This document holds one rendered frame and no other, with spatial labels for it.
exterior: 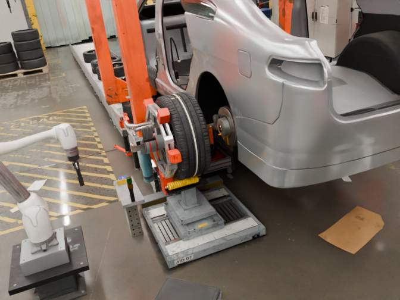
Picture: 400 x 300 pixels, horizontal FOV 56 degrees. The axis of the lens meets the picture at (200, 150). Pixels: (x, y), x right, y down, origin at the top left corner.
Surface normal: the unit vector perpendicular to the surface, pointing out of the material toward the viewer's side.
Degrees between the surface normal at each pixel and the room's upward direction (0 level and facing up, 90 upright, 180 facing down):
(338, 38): 90
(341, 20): 90
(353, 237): 2
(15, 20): 90
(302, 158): 103
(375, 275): 0
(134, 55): 90
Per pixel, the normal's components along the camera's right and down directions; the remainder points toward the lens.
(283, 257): -0.10, -0.90
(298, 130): -0.31, 0.44
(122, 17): 0.37, 0.37
